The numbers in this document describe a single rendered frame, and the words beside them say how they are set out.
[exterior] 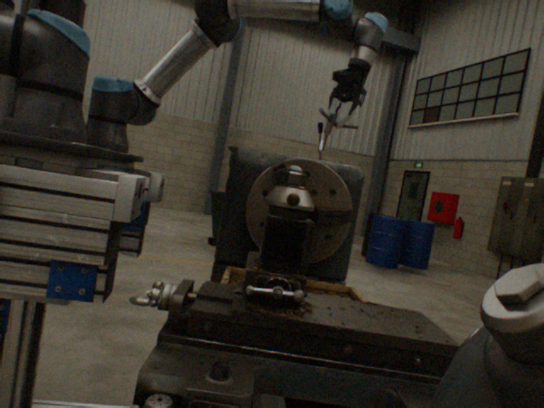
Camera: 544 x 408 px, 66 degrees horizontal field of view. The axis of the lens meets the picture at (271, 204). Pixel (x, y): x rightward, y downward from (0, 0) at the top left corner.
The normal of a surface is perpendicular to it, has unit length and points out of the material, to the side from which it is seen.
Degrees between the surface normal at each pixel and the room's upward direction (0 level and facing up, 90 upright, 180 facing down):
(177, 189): 90
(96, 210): 90
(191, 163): 90
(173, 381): 90
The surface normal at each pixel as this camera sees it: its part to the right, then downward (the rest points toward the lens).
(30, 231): 0.16, 0.08
